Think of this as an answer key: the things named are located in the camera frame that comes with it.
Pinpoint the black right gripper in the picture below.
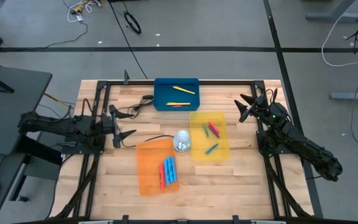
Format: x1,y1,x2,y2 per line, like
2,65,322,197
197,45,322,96
234,93,269,123

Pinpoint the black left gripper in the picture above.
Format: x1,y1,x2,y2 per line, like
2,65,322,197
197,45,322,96
103,104,137,149

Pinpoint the purple marker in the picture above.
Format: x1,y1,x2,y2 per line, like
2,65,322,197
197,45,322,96
208,124,221,139

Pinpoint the orange translucent plastic bin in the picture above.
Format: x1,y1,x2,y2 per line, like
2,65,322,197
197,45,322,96
135,138,181,197

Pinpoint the teal marker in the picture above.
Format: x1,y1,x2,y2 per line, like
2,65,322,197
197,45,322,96
204,142,220,156

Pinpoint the blue plastic bin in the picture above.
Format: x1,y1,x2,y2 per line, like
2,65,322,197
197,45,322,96
153,77,201,112

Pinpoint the white bulb chrome lamp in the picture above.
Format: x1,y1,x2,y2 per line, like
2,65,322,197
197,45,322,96
172,129,193,153

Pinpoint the yellow translucent plastic bin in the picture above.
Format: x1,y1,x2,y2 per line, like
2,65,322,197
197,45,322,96
189,111,231,162

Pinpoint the black desk leg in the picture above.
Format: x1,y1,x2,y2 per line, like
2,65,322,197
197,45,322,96
9,129,64,203

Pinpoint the black beam with light strips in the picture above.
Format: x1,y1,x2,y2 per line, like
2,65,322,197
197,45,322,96
14,213,358,224

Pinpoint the grey table foot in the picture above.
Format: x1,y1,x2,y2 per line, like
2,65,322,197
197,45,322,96
330,85,358,101
305,0,358,22

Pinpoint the black desk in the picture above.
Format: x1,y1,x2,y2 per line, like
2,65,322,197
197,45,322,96
0,63,53,156

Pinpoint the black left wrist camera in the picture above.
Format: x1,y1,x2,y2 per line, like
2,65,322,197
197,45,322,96
99,114,114,134

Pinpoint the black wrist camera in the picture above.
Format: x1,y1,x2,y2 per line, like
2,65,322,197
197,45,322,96
99,114,114,134
258,94,273,110

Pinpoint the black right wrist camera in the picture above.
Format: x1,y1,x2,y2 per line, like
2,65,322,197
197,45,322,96
258,94,273,110

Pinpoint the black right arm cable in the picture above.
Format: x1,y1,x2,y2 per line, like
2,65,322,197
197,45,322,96
264,88,278,105

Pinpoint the black lamp cable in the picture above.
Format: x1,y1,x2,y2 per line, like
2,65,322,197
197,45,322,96
114,94,175,149

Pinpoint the black metal table frame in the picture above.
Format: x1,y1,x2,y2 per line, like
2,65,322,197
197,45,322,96
50,70,324,219

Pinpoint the black coiled cable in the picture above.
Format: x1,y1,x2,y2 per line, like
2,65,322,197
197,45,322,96
123,11,142,35

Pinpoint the white floor cable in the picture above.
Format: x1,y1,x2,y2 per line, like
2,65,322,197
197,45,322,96
321,0,358,67

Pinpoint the white and yellow cable bundle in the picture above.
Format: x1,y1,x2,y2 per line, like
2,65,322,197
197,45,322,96
62,0,103,24

